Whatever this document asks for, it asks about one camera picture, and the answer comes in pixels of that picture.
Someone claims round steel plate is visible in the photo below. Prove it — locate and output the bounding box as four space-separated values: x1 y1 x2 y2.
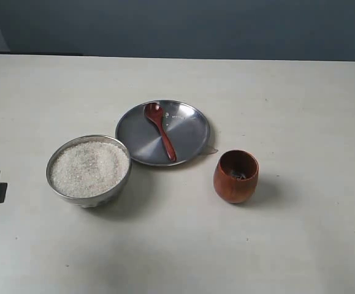
115 100 211 167

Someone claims brown wooden cup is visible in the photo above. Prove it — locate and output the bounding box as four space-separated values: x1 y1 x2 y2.
213 149 259 204

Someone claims red wooden spoon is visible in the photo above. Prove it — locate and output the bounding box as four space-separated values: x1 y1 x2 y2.
144 102 177 162

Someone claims steel bowl of rice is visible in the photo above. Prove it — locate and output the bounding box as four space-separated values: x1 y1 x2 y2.
46 135 131 208

